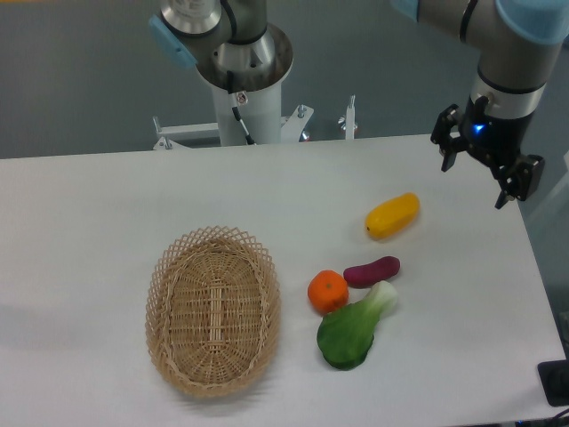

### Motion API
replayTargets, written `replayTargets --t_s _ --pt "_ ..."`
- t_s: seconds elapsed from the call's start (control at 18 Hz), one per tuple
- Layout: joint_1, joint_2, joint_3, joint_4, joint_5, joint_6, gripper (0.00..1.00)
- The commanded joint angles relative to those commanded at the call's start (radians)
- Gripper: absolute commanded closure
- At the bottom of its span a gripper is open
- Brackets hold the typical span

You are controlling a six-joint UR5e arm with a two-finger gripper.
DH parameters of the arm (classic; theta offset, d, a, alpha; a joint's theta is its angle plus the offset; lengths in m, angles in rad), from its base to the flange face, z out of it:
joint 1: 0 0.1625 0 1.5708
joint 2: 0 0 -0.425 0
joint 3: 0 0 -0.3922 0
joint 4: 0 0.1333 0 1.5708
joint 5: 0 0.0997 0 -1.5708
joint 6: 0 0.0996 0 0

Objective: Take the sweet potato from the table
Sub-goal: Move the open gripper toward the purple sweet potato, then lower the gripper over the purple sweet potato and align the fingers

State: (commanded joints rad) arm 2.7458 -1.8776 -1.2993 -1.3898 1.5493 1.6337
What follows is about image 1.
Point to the yellow mango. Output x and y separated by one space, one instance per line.
392 216

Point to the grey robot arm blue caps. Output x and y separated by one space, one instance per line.
518 41

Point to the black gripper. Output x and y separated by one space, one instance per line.
494 142

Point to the white bracket with bolt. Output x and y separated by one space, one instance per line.
347 123

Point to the orange tangerine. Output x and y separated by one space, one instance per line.
328 291

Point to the woven wicker basket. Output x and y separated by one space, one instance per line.
213 312

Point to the green bok choy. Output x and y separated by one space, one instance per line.
345 336

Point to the purple sweet potato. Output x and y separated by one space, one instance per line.
366 275

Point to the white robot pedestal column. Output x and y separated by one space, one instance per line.
246 84

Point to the white metal base frame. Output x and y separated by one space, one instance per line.
186 132

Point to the black device at table edge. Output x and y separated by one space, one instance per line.
554 381

